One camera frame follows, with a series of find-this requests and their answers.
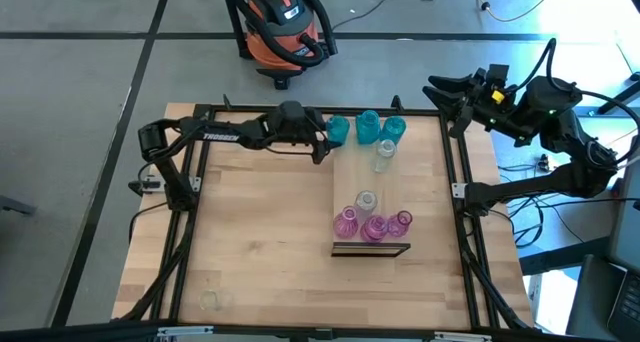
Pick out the grey desk foot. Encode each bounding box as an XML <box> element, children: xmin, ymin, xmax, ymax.
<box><xmin>579</xmin><ymin>71</ymin><xmax>640</xmax><ymax>117</ymax></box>
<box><xmin>0</xmin><ymin>194</ymin><xmax>39</xmax><ymax>217</ymax></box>

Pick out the black cable bundle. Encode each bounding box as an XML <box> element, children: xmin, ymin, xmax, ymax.
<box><xmin>492</xmin><ymin>161</ymin><xmax>586</xmax><ymax>251</ymax></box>

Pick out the grey monitor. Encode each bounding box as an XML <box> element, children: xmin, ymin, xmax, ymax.
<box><xmin>607</xmin><ymin>134</ymin><xmax>640</xmax><ymax>273</ymax></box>

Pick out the wooden shelf black metal frame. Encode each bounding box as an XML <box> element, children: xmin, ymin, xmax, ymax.
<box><xmin>330</xmin><ymin>112</ymin><xmax>412</xmax><ymax>258</ymax></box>

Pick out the pink small bulbous vase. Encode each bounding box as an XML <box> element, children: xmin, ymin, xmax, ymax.
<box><xmin>387</xmin><ymin>209</ymin><xmax>414</xmax><ymax>238</ymax></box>

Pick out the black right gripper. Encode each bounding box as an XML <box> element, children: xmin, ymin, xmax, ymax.
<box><xmin>422</xmin><ymin>64</ymin><xmax>531</xmax><ymax>146</ymax></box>

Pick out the silver mounting bracket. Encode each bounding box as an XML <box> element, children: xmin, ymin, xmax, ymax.
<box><xmin>433</xmin><ymin>331</ymin><xmax>494</xmax><ymax>342</ymax></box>
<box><xmin>157</xmin><ymin>325</ymin><xmax>214</xmax><ymax>338</ymax></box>

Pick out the pink tall diamond-cut vase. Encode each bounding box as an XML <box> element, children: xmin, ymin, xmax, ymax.
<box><xmin>332</xmin><ymin>205</ymin><xmax>360</xmax><ymax>240</ymax></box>

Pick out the clear swirl bulbous glass vase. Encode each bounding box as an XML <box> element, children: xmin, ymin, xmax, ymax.
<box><xmin>353</xmin><ymin>190</ymin><xmax>380</xmax><ymax>218</ymax></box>

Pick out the black side clamp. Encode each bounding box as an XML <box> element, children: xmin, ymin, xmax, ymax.
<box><xmin>127</xmin><ymin>174</ymin><xmax>169</xmax><ymax>198</ymax></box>

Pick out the pink wide glass vase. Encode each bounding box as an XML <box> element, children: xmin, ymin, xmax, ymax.
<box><xmin>359</xmin><ymin>214</ymin><xmax>390</xmax><ymax>244</ymax></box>

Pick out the orange black shop vacuum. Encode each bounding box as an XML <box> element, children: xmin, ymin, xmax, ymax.
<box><xmin>233</xmin><ymin>0</ymin><xmax>339</xmax><ymax>91</ymax></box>

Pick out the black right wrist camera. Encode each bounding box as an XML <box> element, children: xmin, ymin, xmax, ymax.
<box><xmin>485</xmin><ymin>63</ymin><xmax>511</xmax><ymax>84</ymax></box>

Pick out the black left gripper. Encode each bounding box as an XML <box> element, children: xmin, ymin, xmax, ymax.
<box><xmin>272</xmin><ymin>100</ymin><xmax>334</xmax><ymax>164</ymax></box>

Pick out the black stand leg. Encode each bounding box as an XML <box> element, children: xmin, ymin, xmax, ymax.
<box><xmin>219</xmin><ymin>0</ymin><xmax>254</xmax><ymax>61</ymax></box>

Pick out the teal textured glass vase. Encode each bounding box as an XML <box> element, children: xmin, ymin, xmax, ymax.
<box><xmin>355</xmin><ymin>109</ymin><xmax>382</xmax><ymax>146</ymax></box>
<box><xmin>325</xmin><ymin>114</ymin><xmax>351</xmax><ymax>146</ymax></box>

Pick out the tan floor cable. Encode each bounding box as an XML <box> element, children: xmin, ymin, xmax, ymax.
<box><xmin>459</xmin><ymin>0</ymin><xmax>564</xmax><ymax>24</ymax></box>

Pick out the black floor cable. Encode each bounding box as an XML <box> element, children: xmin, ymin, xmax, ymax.
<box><xmin>331</xmin><ymin>0</ymin><xmax>435</xmax><ymax>32</ymax></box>

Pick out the teal shouldered glass vase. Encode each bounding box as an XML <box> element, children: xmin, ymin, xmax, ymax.
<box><xmin>380</xmin><ymin>115</ymin><xmax>408</xmax><ymax>146</ymax></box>

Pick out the black keyboard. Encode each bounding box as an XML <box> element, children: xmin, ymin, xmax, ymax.
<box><xmin>607</xmin><ymin>271</ymin><xmax>640</xmax><ymax>341</ymax></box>

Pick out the clear ribbed glass bottle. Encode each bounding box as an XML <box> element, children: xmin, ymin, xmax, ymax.
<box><xmin>374</xmin><ymin>139</ymin><xmax>399</xmax><ymax>174</ymax></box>

